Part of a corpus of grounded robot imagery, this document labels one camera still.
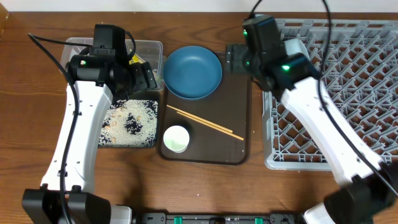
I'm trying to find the brown serving tray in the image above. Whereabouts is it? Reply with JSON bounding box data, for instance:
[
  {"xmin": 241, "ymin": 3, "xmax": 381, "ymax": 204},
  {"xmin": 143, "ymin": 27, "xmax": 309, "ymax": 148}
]
[{"xmin": 158, "ymin": 53, "xmax": 251, "ymax": 165}]

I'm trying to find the small white cup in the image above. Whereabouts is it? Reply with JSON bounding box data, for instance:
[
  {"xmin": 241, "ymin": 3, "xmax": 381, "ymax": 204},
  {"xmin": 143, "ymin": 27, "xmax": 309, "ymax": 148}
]
[{"xmin": 163, "ymin": 126, "xmax": 190, "ymax": 153}]

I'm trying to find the spilled white rice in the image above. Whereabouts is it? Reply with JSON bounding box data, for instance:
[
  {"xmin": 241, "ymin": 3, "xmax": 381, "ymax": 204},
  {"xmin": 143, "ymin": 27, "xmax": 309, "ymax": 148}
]
[{"xmin": 99, "ymin": 99, "xmax": 159, "ymax": 147}]

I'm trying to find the green snack wrapper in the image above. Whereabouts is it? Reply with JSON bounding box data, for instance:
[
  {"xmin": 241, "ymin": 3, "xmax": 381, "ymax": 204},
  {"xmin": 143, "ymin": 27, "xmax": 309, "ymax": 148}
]
[{"xmin": 129, "ymin": 54, "xmax": 146, "ymax": 65}]

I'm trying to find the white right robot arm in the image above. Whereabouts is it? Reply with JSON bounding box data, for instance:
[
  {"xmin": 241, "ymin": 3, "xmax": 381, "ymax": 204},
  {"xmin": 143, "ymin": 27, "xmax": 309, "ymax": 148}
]
[{"xmin": 242, "ymin": 49, "xmax": 397, "ymax": 223}]

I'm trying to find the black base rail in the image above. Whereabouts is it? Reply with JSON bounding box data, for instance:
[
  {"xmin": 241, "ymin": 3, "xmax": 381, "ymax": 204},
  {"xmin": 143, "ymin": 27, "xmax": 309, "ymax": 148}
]
[{"xmin": 133, "ymin": 212, "xmax": 305, "ymax": 224}]

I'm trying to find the grey dishwasher rack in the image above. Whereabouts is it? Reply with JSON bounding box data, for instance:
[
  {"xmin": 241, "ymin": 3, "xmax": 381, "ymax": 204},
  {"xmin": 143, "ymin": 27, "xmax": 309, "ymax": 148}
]
[{"xmin": 262, "ymin": 19, "xmax": 397, "ymax": 171}]

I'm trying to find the wooden chopstick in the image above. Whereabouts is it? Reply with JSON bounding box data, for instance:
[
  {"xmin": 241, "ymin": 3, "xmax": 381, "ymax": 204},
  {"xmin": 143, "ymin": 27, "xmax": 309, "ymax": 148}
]
[
  {"xmin": 177, "ymin": 111, "xmax": 244, "ymax": 141},
  {"xmin": 166, "ymin": 105, "xmax": 233, "ymax": 133}
]

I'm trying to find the dark blue bowl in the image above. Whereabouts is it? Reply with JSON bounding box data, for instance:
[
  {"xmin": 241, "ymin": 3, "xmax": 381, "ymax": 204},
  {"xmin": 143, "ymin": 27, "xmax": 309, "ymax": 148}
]
[{"xmin": 163, "ymin": 46, "xmax": 223, "ymax": 100}]

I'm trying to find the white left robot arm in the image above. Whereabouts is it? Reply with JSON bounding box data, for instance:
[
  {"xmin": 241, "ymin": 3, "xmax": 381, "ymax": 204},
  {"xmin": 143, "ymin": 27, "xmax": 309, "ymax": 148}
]
[{"xmin": 22, "ymin": 72, "xmax": 251, "ymax": 223}]

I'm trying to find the light blue bowl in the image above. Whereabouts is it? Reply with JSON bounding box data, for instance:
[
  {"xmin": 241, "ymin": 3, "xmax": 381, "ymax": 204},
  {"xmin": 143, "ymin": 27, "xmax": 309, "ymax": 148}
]
[{"xmin": 284, "ymin": 39, "xmax": 310, "ymax": 59}]

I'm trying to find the black waste tray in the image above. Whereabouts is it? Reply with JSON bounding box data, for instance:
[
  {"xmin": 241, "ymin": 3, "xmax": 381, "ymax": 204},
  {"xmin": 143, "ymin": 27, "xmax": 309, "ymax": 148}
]
[{"xmin": 98, "ymin": 91, "xmax": 161, "ymax": 149}]

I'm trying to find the clear plastic bin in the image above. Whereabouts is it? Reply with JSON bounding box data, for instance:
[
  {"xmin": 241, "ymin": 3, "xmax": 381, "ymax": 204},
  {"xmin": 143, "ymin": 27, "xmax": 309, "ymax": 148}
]
[{"xmin": 60, "ymin": 40, "xmax": 166, "ymax": 91}]

